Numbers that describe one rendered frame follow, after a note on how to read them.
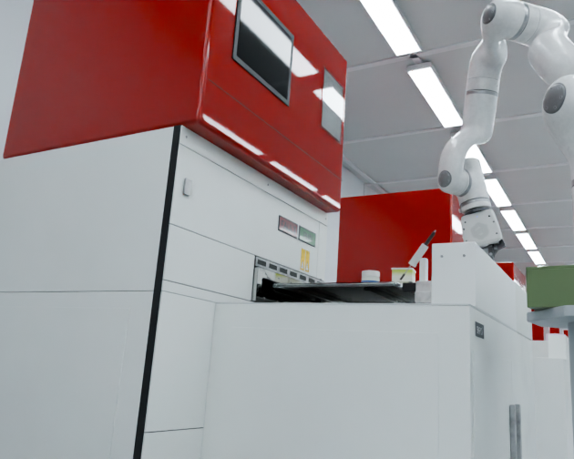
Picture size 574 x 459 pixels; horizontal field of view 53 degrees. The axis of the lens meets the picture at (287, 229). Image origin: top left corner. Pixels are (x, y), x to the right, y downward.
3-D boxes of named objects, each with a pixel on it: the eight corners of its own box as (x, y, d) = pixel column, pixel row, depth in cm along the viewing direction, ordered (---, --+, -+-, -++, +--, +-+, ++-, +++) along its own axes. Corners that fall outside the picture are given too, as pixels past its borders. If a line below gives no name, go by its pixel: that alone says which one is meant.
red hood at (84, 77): (0, 159, 171) (35, -15, 185) (177, 226, 239) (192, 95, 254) (199, 120, 134) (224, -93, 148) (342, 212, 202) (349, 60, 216)
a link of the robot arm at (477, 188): (475, 195, 158) (496, 199, 163) (465, 153, 162) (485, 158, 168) (451, 206, 164) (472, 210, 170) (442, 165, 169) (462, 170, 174)
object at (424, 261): (407, 283, 185) (408, 243, 189) (411, 285, 189) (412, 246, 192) (425, 283, 182) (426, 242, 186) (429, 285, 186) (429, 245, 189)
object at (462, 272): (431, 306, 123) (431, 243, 126) (483, 330, 169) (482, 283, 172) (476, 307, 118) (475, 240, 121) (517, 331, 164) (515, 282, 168)
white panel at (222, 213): (153, 290, 128) (173, 126, 138) (315, 325, 197) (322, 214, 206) (164, 290, 127) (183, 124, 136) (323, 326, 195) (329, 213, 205)
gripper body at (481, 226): (455, 211, 162) (464, 249, 159) (492, 201, 158) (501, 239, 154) (461, 218, 169) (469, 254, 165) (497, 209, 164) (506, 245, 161)
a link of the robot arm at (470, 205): (455, 204, 163) (457, 213, 162) (486, 195, 159) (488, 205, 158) (462, 211, 170) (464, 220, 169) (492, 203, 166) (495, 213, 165)
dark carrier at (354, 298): (277, 287, 163) (278, 284, 163) (329, 302, 192) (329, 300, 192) (394, 285, 146) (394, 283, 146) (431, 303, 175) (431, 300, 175)
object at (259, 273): (251, 300, 159) (253, 267, 161) (320, 317, 195) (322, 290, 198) (255, 300, 158) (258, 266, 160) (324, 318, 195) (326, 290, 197)
